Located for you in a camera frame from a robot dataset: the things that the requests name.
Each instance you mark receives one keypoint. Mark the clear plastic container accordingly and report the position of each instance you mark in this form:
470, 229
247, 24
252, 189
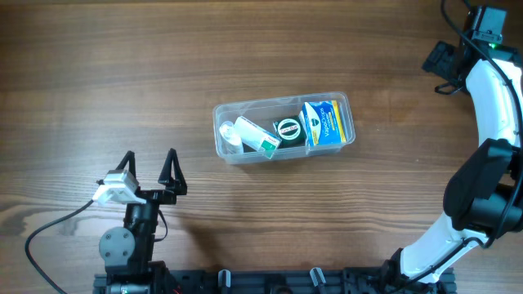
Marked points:
265, 112

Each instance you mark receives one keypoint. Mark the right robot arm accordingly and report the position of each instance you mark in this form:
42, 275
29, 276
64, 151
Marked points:
483, 199

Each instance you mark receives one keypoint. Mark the blue VapoDrops box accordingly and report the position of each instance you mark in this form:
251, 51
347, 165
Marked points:
323, 123

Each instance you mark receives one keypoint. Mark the dark green round tin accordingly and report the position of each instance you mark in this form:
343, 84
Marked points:
291, 132

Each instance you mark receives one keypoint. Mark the white Panadol box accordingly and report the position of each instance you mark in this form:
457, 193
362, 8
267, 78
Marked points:
257, 137

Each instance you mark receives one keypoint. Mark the white spray bottle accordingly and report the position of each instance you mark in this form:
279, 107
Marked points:
232, 143

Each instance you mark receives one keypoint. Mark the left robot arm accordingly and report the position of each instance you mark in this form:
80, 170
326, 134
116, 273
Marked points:
127, 250

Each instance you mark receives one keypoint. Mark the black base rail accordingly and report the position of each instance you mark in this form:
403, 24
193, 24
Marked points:
343, 281

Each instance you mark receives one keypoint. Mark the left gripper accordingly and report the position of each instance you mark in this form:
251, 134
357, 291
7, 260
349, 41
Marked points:
153, 196

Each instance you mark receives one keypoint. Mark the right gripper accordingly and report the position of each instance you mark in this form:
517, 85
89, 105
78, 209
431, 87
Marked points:
443, 60

